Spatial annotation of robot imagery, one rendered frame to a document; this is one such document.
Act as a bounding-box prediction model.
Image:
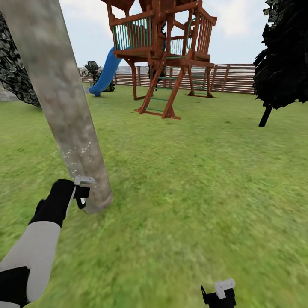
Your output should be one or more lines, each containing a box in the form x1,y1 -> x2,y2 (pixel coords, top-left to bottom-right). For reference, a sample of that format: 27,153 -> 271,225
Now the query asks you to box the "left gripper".
74,186 -> 90,198

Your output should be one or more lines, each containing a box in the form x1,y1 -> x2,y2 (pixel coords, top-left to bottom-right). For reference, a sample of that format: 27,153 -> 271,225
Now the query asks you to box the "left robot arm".
0,176 -> 95,308

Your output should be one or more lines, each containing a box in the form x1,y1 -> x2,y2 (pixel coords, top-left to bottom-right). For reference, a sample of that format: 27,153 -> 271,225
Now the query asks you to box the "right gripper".
201,287 -> 236,308

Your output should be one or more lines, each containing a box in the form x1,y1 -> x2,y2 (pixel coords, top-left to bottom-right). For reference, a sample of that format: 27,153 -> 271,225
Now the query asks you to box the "pesticide atomizer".
76,198 -> 86,209

